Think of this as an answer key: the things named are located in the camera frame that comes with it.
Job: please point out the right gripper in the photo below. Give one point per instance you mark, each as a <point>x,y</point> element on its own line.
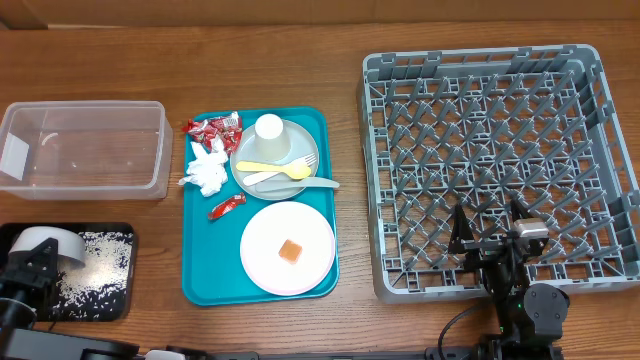
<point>461,233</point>

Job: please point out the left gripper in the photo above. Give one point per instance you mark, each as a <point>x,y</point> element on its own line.
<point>37,283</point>

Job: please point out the grey bowl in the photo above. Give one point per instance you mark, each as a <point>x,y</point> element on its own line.
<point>70,246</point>

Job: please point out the orange food cube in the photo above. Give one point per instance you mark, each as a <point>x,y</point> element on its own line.
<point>290,251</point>

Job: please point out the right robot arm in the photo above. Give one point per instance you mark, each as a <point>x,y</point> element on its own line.
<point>530,315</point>

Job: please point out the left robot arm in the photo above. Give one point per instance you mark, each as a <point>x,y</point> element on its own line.
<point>19,340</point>

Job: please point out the black waste tray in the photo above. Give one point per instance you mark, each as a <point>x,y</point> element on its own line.
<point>125,230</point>

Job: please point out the grey dishwasher rack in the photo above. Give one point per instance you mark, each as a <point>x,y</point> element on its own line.
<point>480,128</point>

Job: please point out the spilled rice grains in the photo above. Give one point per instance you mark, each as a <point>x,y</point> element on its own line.
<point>100,275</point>

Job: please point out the clear plastic bin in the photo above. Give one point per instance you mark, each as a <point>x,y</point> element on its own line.
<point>86,150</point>

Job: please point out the teal serving tray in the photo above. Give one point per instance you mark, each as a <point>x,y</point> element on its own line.
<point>212,272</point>

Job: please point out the light blue plastic knife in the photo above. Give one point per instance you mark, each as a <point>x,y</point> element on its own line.
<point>276,185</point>

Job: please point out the crumpled white napkin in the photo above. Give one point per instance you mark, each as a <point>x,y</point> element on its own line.
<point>207,170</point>

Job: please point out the small red ketchup packet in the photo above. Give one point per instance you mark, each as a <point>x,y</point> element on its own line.
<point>226,206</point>

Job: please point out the white plastic fork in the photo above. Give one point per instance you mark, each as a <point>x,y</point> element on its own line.
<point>257,177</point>

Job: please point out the yellow plastic spoon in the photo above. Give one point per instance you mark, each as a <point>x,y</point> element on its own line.
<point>294,170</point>

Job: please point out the grey plate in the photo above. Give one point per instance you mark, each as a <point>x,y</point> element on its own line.
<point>301,144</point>

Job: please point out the white pink-rimmed plate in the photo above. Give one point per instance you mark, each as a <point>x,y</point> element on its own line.
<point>266,232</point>

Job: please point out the large red snack wrapper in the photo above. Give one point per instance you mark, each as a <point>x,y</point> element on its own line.
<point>222,133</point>

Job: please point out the white paper cup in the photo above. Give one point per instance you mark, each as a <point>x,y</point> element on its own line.
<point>272,142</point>

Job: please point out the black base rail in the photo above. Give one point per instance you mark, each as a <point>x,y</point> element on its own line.
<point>320,356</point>

